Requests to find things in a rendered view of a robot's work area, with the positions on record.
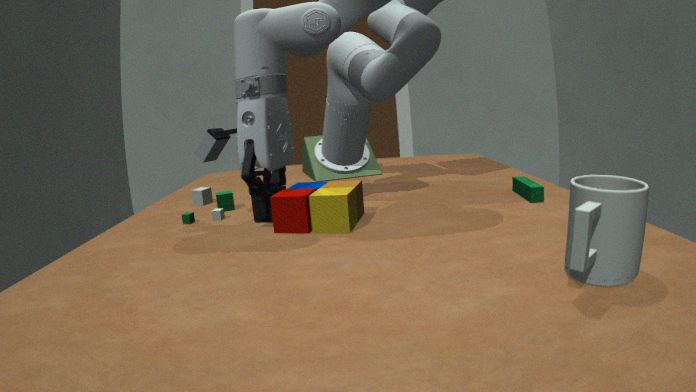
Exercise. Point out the blue cube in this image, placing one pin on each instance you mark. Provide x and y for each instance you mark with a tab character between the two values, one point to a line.
308	185

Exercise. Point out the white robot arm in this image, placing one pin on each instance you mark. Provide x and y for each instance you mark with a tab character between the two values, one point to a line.
262	36

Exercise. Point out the red cube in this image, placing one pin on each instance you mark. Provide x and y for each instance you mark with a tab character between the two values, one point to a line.
291	211

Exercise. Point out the yellow cube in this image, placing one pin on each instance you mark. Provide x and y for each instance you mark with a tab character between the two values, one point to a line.
333	210

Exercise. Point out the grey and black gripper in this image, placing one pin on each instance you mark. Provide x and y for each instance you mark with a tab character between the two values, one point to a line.
268	142

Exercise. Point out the grey mug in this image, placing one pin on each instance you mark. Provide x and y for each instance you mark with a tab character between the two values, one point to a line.
617	232

